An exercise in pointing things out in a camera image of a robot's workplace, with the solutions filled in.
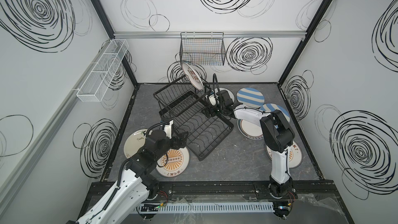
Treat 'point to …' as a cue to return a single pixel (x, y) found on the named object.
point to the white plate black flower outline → (213, 98)
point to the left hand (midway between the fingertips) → (180, 132)
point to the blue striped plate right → (270, 107)
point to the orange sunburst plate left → (173, 163)
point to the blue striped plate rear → (250, 97)
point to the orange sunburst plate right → (296, 154)
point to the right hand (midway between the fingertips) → (208, 107)
